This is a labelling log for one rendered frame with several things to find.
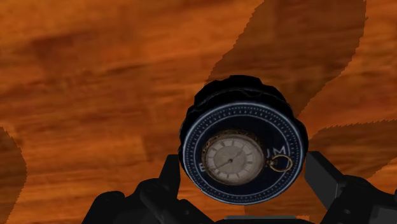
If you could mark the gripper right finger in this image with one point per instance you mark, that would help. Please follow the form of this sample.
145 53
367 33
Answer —
350 198

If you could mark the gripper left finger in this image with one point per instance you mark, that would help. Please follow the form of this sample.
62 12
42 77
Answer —
155 198

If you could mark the round dark blue clock tin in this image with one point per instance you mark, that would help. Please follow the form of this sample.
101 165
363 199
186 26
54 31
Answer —
243 145

